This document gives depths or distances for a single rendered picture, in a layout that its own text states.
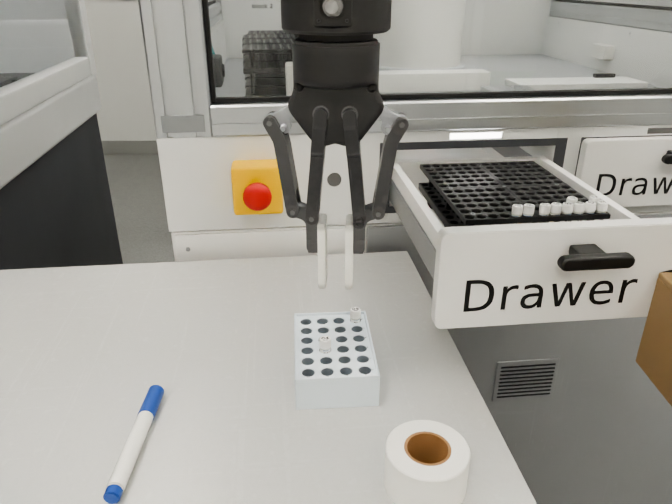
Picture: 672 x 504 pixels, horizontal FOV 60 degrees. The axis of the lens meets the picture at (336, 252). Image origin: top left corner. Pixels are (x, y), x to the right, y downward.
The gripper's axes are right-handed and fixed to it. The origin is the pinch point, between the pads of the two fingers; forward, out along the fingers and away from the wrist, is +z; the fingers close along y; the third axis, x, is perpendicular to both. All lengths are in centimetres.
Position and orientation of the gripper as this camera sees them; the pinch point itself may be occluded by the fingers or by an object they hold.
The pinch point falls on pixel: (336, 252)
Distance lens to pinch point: 58.0
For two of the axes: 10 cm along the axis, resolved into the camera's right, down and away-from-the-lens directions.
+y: 10.0, 0.2, -0.5
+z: 0.0, 9.0, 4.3
